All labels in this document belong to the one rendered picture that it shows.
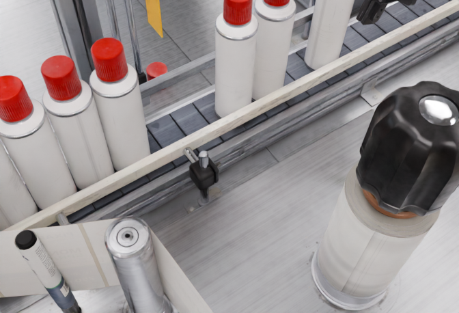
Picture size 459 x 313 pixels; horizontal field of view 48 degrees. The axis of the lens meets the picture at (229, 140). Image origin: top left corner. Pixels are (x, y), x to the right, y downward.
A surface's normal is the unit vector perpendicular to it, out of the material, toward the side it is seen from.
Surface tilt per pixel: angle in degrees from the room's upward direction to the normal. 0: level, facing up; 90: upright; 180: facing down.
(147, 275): 90
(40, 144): 90
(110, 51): 2
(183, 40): 0
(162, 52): 0
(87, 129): 90
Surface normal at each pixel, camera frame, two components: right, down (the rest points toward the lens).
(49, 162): 0.80, 0.50
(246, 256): 0.03, -0.59
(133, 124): 0.62, 0.65
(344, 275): -0.62, 0.61
